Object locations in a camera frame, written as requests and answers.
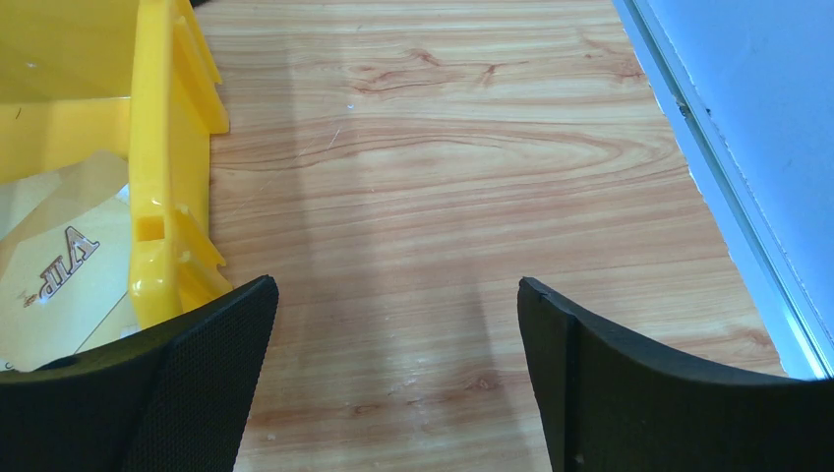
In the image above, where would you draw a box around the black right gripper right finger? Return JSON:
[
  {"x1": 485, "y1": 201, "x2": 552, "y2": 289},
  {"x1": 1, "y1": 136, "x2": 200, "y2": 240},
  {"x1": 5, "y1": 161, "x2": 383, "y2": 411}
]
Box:
[{"x1": 517, "y1": 277, "x2": 833, "y2": 471}]

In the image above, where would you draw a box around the aluminium frame rail right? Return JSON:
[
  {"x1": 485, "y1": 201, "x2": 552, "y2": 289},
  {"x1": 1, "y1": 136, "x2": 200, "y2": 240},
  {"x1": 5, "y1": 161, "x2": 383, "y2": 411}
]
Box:
[{"x1": 616, "y1": 1, "x2": 833, "y2": 380}]

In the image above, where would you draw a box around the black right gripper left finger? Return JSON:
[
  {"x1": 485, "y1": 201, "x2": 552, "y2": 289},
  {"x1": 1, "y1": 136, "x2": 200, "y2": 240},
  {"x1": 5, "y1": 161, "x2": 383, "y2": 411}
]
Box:
[{"x1": 1, "y1": 275, "x2": 279, "y2": 471}]

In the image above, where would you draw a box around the yellow bin right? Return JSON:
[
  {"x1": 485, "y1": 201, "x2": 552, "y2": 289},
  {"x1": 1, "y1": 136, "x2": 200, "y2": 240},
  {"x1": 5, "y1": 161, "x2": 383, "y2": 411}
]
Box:
[{"x1": 1, "y1": 0, "x2": 231, "y2": 328}]

